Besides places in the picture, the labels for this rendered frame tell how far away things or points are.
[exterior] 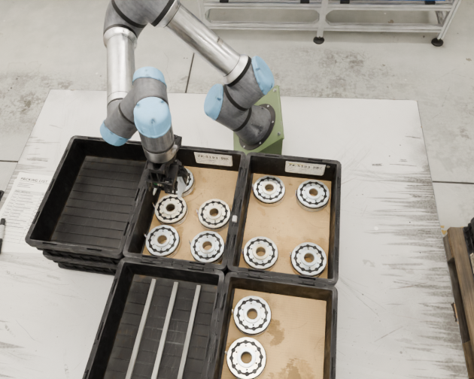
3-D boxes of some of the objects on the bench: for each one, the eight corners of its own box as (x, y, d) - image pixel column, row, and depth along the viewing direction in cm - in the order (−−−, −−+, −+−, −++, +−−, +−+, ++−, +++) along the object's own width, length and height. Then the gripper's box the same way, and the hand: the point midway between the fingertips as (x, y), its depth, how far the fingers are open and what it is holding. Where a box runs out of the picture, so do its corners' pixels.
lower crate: (95, 171, 154) (84, 153, 144) (170, 179, 150) (163, 161, 140) (57, 269, 134) (40, 256, 124) (141, 281, 131) (131, 269, 120)
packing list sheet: (15, 172, 156) (14, 171, 155) (71, 174, 154) (71, 174, 153) (-20, 250, 139) (-20, 250, 139) (43, 255, 137) (42, 254, 137)
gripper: (130, 165, 93) (145, 207, 111) (180, 173, 92) (187, 213, 111) (140, 137, 97) (153, 181, 116) (188, 144, 97) (194, 187, 115)
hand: (171, 186), depth 113 cm, fingers open, 5 cm apart
